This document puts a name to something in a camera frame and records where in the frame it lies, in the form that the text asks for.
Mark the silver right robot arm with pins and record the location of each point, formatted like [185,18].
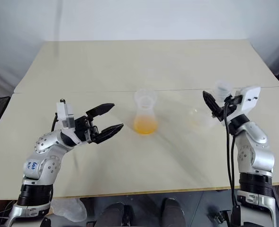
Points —
[255,153]

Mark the black metal bracket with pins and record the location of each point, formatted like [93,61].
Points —
[218,217]

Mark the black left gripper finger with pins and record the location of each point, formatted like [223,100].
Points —
[101,108]
[110,132]

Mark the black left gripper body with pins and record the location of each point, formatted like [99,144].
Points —
[86,128]

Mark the clear plastic bag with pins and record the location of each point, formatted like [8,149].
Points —
[69,209]

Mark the small clear conical flask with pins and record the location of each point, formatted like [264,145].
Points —
[146,123]

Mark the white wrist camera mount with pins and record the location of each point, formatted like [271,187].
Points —
[64,116]
[249,99]

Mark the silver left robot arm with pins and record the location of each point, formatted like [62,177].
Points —
[42,163]

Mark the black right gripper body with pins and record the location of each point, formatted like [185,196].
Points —
[221,112]

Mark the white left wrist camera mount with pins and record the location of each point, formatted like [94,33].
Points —
[64,116]

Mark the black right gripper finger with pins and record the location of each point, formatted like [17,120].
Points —
[211,101]
[227,97]

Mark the dark rounded shape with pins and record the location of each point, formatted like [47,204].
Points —
[115,215]
[173,214]

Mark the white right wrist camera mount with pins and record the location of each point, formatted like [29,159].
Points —
[249,99]

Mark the large clear conical flask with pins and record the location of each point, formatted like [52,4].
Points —
[200,118]

